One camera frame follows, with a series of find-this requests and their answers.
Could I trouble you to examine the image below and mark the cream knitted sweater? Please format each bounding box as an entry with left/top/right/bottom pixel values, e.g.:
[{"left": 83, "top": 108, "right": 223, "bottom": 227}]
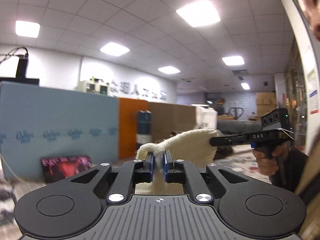
[{"left": 135, "top": 129, "right": 219, "bottom": 195}]

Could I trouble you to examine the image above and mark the operator right hand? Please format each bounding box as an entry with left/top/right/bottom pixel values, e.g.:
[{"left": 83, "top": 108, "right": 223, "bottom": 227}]
[{"left": 252, "top": 144, "right": 289, "bottom": 176}]

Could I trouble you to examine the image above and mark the dark blue vacuum bottle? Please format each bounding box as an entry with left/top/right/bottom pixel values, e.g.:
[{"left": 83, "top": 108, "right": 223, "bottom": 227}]
[{"left": 136, "top": 111, "right": 152, "bottom": 150}]

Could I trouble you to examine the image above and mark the person in background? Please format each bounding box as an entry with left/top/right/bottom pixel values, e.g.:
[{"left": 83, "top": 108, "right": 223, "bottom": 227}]
[{"left": 213, "top": 98, "right": 225, "bottom": 115}]

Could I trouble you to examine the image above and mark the brown cardboard panel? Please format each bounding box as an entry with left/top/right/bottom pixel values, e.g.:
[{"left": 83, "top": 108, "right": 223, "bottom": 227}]
[{"left": 148, "top": 102, "right": 196, "bottom": 142}]

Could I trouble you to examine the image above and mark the orange board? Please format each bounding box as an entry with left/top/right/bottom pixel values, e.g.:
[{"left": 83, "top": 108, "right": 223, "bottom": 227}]
[{"left": 118, "top": 98, "right": 148, "bottom": 159}]

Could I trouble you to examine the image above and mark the smartphone with red screen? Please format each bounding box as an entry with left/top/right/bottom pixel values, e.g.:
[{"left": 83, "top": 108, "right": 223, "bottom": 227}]
[{"left": 41, "top": 155, "right": 92, "bottom": 184}]

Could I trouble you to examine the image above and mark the light blue foam board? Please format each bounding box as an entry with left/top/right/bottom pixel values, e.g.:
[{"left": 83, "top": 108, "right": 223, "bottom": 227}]
[{"left": 1, "top": 82, "right": 119, "bottom": 180}]

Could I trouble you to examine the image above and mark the printed grey bed sheet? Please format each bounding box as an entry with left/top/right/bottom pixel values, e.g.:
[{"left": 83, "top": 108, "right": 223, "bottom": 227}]
[{"left": 1, "top": 152, "right": 270, "bottom": 239}]

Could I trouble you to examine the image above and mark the operator face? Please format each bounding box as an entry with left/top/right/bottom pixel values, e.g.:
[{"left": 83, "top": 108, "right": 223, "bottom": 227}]
[{"left": 297, "top": 0, "right": 320, "bottom": 42}]

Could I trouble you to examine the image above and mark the black charger on board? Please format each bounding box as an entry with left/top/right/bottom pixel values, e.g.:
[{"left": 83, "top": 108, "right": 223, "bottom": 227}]
[{"left": 0, "top": 46, "right": 40, "bottom": 86}]

